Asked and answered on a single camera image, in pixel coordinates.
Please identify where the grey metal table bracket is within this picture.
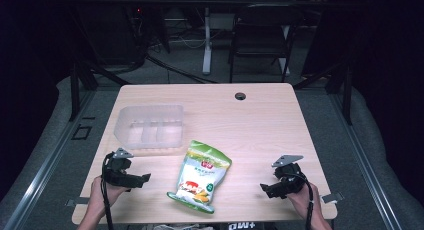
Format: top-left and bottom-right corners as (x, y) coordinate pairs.
(65, 196), (91, 208)
(321, 191), (345, 205)

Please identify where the person's left hand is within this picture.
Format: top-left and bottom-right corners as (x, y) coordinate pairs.
(89, 175), (130, 210)

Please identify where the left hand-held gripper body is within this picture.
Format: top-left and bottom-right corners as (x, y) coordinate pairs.
(101, 147), (142, 188)

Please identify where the black metal stand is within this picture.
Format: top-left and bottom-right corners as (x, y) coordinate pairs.
(292, 60), (355, 126)
(67, 60), (129, 123)

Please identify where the person's right hand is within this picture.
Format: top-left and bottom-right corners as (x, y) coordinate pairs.
(286, 183), (323, 220)

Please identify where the green and white snack bag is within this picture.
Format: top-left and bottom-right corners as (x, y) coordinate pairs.
(166, 139), (233, 215)

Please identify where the translucent plastic container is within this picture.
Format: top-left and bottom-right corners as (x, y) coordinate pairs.
(113, 104), (185, 150)

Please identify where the black chair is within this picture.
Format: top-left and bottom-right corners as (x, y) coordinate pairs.
(227, 3), (304, 85)

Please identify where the grey metal floor rail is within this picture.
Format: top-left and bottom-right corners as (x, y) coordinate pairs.
(328, 89), (403, 230)
(0, 89), (98, 230)

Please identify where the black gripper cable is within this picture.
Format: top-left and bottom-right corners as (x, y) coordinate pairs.
(292, 172), (316, 230)
(100, 152), (115, 230)

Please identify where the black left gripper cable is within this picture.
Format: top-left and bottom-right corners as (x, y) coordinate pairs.
(100, 152), (115, 230)

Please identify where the black floor cable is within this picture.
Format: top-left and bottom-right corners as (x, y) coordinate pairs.
(145, 54), (219, 85)

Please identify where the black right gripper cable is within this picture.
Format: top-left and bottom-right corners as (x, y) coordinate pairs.
(292, 172), (316, 230)

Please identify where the white desk leg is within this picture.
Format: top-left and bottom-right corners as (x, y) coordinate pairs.
(201, 6), (214, 76)

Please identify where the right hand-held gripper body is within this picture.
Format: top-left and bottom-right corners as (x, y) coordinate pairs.
(271, 154), (307, 195)

